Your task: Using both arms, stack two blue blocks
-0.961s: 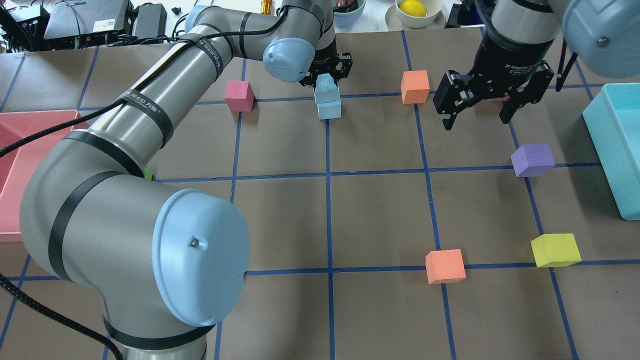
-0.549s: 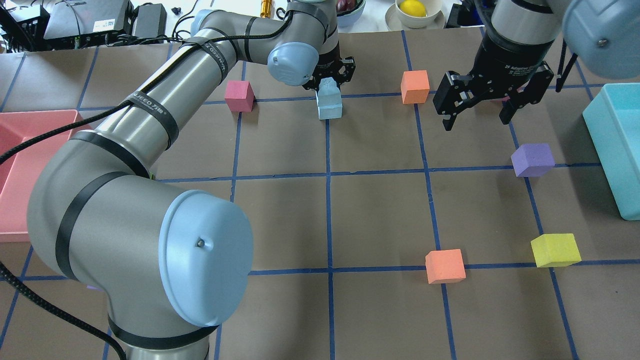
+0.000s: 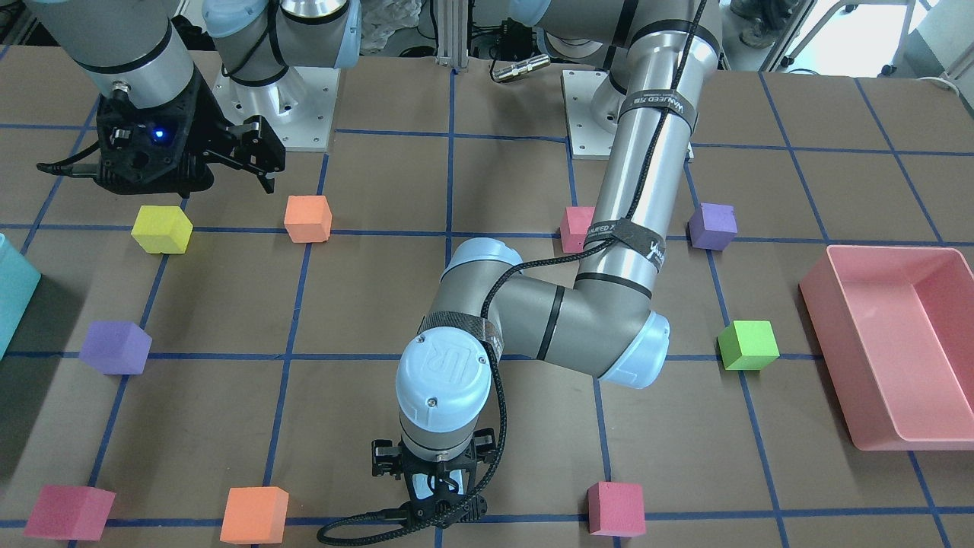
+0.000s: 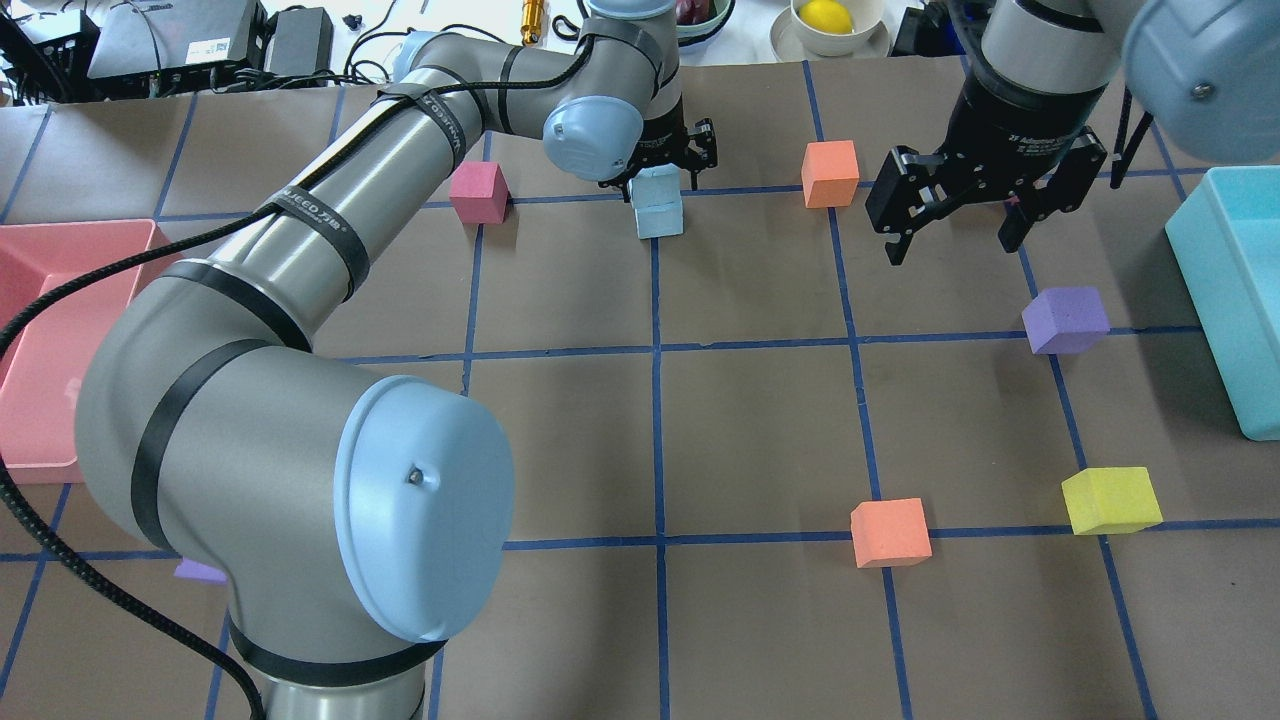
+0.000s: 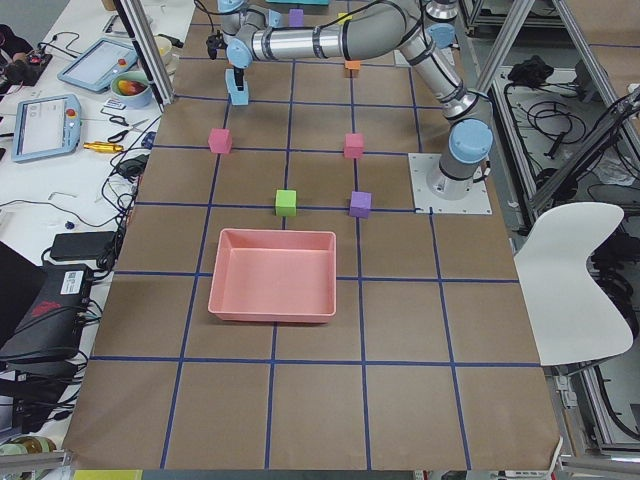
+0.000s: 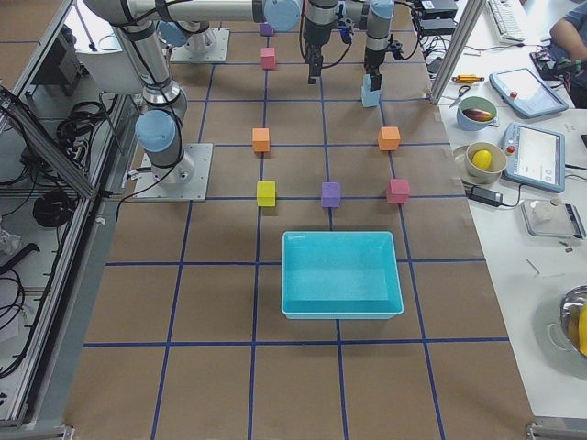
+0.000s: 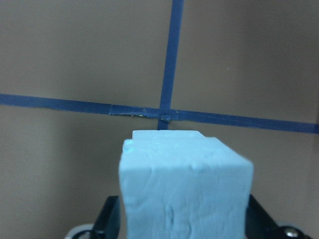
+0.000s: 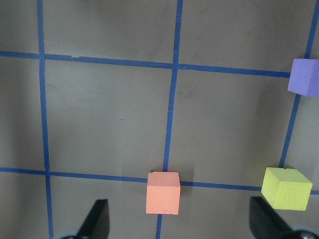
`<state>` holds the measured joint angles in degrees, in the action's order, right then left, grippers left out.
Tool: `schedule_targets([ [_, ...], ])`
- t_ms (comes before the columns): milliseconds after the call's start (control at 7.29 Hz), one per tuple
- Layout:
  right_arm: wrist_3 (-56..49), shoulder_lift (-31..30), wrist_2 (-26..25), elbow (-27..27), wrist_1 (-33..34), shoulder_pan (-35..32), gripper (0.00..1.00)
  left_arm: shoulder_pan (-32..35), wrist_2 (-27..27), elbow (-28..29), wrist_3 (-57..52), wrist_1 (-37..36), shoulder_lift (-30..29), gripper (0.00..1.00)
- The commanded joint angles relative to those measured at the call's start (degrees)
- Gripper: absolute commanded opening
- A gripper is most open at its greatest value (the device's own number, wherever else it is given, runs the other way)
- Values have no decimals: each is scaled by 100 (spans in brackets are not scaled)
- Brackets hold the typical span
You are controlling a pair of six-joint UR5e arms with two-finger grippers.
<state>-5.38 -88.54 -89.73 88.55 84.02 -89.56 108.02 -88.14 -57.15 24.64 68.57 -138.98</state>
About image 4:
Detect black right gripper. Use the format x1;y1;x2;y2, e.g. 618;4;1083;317
865;60;1108;266

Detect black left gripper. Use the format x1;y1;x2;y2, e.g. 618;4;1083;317
598;70;718;201

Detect light blue block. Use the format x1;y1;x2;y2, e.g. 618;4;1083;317
634;202;685;240
627;164;684;217

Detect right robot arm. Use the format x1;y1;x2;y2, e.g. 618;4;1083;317
865;1;1279;265

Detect purple block near left arm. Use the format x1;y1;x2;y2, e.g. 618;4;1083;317
173;559;228;585

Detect purple block near right arm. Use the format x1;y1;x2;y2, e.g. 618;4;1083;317
1021;286;1111;355

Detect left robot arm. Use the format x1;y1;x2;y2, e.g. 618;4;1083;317
3;1;716;719

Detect blue bowl with fruit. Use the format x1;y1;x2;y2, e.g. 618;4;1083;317
675;0;737;49

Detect orange foam block front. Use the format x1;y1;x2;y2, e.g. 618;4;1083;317
801;138;861;209

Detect orange foam block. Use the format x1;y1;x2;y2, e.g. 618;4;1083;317
850;498;933;569
801;138;861;209

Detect black power adapter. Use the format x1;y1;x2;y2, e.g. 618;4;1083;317
890;3;957;58

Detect pink block front centre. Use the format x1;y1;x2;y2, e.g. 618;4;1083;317
449;161;509;225

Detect brass cylinder tool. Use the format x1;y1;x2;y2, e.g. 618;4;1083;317
518;0;547;47

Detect bowl with yellow lemon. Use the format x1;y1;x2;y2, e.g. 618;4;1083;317
771;1;891;61

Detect cyan plastic bin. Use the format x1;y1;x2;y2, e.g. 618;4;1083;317
1165;165;1279;441

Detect yellow foam block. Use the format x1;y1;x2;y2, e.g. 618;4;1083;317
1061;468;1165;536

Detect orange foam block far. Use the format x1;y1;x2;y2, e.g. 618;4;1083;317
850;498;933;569

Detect black power brick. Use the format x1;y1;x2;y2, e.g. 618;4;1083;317
264;6;333;77

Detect pink plastic bin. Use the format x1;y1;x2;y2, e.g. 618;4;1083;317
1;219;173;486

